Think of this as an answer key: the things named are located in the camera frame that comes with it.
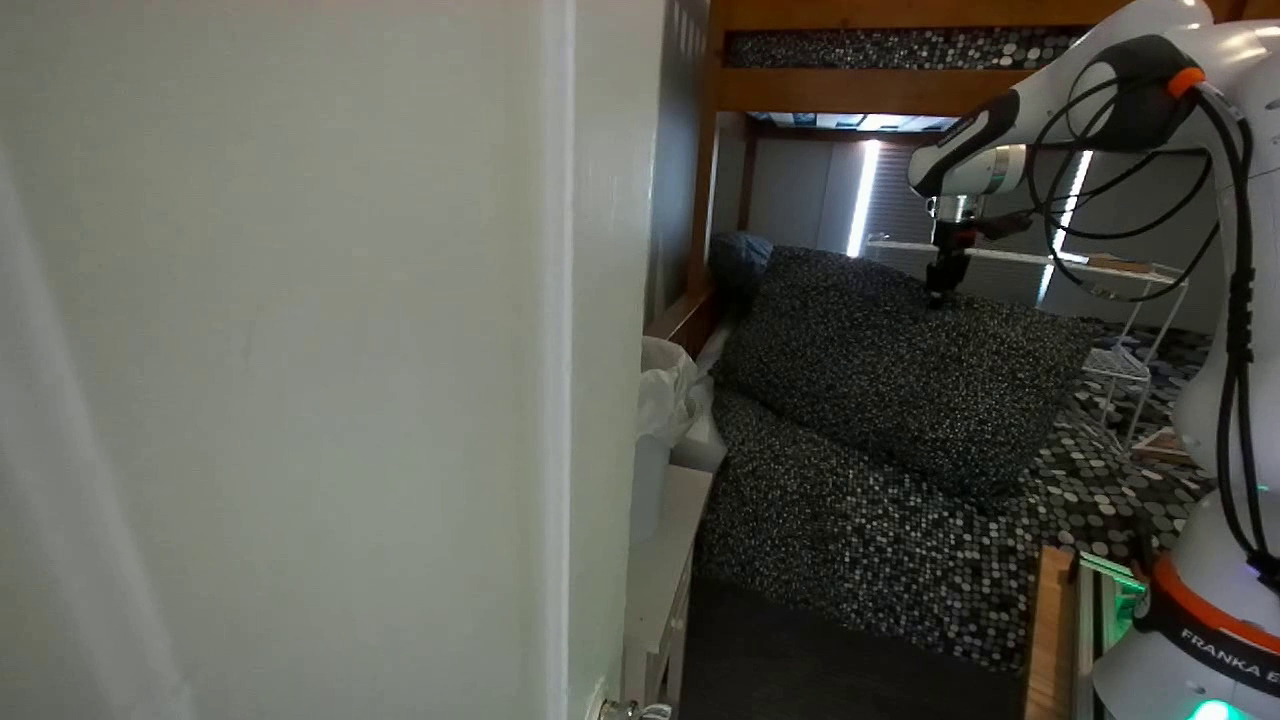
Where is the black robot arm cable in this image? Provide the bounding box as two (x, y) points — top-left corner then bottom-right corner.
(1026, 58), (1280, 596)

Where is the dotted bunk mattress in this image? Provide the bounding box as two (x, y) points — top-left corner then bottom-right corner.
(722, 24), (1090, 78)

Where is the white wire rack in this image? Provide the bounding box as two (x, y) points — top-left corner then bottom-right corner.
(871, 231), (1197, 452)

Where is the white nightstand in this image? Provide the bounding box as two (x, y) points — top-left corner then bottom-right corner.
(616, 456), (714, 711)

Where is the wooden bunk bed frame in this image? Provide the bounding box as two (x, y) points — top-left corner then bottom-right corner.
(647, 0), (1256, 355)

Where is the bin with plastic bag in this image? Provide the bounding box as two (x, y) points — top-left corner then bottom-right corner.
(634, 332), (730, 543)

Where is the black dotted pillow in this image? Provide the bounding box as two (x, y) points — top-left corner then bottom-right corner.
(714, 245), (1097, 506)

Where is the wooden base board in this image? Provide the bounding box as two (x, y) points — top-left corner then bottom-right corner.
(1020, 539), (1078, 720)

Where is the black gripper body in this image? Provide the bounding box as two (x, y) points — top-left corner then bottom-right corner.
(926, 217), (976, 289)

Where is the blue cushion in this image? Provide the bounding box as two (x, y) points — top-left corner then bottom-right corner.
(714, 231), (778, 291)

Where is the aluminium base frame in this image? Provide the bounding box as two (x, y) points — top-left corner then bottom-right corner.
(1076, 552), (1152, 655)

